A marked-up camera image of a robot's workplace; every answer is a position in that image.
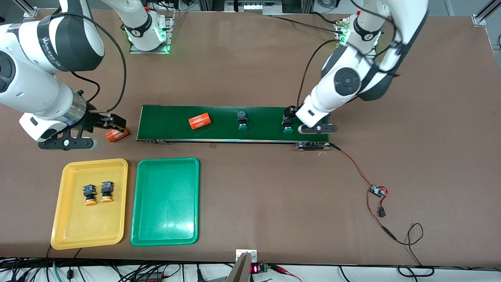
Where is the green conveyor belt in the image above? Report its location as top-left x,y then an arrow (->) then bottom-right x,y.
136,105 -> 332,152

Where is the silver metal bracket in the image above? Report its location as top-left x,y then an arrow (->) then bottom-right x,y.
236,249 -> 258,263

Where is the red and black wire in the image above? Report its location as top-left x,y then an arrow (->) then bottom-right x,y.
330,143 -> 399,241

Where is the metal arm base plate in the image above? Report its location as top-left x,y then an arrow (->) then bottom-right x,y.
129,11 -> 175,54
335,19 -> 378,58

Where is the thin black table cable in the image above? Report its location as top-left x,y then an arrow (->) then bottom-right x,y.
270,15 -> 342,33

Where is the thick braided black cable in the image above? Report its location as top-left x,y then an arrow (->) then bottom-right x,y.
311,11 -> 346,26

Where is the aluminium frame profile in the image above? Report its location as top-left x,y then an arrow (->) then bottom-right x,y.
22,0 -> 38,18
472,0 -> 501,27

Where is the yellow mushroom push button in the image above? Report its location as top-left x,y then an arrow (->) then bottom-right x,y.
100,181 -> 114,203
83,184 -> 97,206

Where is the thin black looped cable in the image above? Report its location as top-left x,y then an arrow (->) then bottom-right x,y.
395,222 -> 435,278

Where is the red alligator clip lead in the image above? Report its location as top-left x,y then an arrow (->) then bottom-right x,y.
270,264 -> 304,282

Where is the green plastic tray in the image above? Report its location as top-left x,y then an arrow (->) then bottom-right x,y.
130,157 -> 200,247

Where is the white box with lights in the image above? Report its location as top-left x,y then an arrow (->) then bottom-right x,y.
224,0 -> 283,16

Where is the orange cylindrical battery cell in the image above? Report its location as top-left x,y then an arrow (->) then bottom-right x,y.
189,113 -> 212,130
105,128 -> 130,143

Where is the yellow plastic tray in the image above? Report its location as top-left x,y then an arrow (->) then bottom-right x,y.
50,158 -> 129,250

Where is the grey camera support bar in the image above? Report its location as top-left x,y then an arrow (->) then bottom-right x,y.
226,253 -> 253,282

